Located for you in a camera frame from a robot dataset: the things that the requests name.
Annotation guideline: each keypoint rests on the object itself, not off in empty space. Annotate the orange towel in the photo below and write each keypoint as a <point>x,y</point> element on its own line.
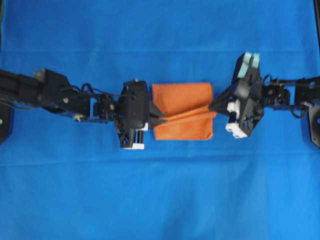
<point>186,110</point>

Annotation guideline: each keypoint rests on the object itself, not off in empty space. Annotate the wrist camera teal lens right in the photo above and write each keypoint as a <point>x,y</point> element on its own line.
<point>247,69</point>

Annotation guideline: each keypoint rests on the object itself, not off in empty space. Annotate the black gripper white carriage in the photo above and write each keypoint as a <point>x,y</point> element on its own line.
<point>132,115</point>

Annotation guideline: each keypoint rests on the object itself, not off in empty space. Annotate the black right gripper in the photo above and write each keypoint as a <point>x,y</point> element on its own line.
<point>241,102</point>

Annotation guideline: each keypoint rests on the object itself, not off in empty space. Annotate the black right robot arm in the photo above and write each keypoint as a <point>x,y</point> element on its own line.
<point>290,95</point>

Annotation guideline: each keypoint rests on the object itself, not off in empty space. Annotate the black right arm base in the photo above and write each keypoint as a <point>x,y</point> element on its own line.
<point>314,123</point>

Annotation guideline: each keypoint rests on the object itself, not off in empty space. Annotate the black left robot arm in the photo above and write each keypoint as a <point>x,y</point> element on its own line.
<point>53,92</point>

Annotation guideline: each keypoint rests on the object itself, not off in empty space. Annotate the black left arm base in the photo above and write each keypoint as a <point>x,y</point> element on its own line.
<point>6,122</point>

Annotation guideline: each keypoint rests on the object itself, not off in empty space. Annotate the blue table cloth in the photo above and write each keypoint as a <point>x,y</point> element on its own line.
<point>63,180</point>

